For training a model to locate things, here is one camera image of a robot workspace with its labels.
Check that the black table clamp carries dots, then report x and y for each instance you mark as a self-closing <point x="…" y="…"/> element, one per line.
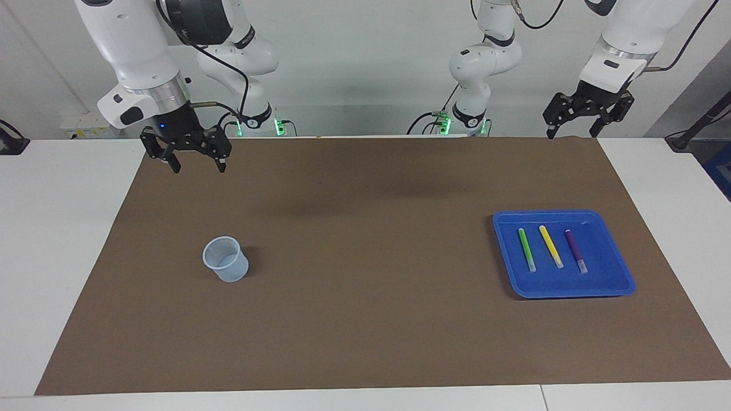
<point x="14" y="145"/>

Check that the white box with yellow stickers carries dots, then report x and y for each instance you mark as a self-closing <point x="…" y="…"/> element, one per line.
<point x="80" y="128"/>

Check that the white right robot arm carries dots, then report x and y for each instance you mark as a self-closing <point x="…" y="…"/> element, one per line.
<point x="131" y="45"/>

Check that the blue plastic tray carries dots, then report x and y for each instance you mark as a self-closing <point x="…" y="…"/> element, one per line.
<point x="599" y="279"/>

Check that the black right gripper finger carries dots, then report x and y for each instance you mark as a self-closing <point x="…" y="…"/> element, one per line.
<point x="157" y="145"/>
<point x="221" y="145"/>

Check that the translucent plastic cup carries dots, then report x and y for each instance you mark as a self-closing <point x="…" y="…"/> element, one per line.
<point x="231" y="273"/>

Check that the yellow pen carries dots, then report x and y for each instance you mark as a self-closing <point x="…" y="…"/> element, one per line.
<point x="551" y="246"/>

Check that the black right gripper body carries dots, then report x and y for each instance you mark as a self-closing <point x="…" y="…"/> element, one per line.
<point x="177" y="128"/>

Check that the blue crate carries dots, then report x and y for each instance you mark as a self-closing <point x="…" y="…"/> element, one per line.
<point x="721" y="171"/>

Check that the purple pen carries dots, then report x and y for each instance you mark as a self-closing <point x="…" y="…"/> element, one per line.
<point x="575" y="251"/>

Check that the brown table mat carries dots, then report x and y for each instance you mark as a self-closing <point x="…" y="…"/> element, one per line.
<point x="365" y="285"/>

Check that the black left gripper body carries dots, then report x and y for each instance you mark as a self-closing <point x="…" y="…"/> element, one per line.
<point x="599" y="97"/>

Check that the white plug with green light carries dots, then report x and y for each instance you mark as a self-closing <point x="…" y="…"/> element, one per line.
<point x="442" y="123"/>
<point x="281" y="127"/>

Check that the black stand with pole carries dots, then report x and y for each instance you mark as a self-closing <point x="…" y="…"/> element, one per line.
<point x="679" y="141"/>

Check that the green pen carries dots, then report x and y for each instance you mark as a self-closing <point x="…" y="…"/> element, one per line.
<point x="526" y="250"/>

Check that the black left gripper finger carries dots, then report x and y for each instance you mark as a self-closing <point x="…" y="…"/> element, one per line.
<point x="559" y="108"/>
<point x="617" y="111"/>

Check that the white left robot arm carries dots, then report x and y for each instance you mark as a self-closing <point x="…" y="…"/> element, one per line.
<point x="485" y="63"/>

